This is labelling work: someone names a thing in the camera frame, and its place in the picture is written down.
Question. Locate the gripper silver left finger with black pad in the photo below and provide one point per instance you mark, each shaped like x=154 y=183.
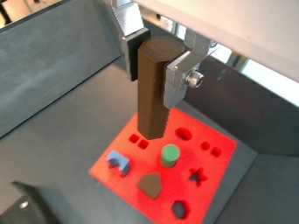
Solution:
x=127 y=19

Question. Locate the blue arch block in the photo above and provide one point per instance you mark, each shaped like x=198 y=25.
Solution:
x=119 y=161

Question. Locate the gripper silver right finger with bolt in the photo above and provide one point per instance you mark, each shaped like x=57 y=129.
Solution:
x=182 y=71

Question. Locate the green cylinder block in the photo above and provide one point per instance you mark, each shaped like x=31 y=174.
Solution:
x=170 y=155

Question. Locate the brown pentagon block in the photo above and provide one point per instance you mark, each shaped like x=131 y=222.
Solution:
x=150 y=185

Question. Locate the black curved holder stand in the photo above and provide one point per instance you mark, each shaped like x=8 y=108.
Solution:
x=29 y=210

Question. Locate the red shape sorter board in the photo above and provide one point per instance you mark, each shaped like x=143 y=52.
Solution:
x=190 y=182

